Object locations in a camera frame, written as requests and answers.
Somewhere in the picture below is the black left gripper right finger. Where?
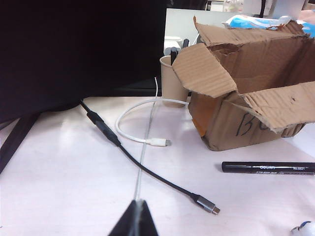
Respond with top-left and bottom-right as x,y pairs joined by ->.
135,200 -> 158,236

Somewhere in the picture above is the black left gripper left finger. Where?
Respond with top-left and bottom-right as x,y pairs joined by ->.
107,200 -> 139,236

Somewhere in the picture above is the white round doll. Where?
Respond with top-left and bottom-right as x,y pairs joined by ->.
290,220 -> 315,236

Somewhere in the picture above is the torn brown cardboard box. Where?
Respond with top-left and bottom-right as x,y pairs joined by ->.
171,15 -> 315,152

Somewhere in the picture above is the black marker pen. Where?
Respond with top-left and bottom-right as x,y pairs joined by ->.
221,161 -> 315,176

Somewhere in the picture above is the black flat stand leg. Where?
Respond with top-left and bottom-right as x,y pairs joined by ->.
0,113 -> 40,174

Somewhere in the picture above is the beige paper cup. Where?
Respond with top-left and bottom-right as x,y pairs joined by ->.
159,55 -> 189,108

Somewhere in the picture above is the black computer monitor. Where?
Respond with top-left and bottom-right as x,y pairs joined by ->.
0,0 -> 167,123

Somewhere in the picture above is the white partition board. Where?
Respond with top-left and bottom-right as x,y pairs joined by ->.
163,8 -> 205,58

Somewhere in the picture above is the blue white plastic pack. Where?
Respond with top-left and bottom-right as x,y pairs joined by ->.
220,14 -> 300,30

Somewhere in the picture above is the blue pink plastic pack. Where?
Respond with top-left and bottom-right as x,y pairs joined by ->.
296,11 -> 315,39

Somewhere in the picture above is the white USB-C cable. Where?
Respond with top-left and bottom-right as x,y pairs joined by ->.
115,98 -> 190,148

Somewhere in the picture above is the black USB-C cable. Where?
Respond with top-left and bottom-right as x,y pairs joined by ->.
79,98 -> 221,216

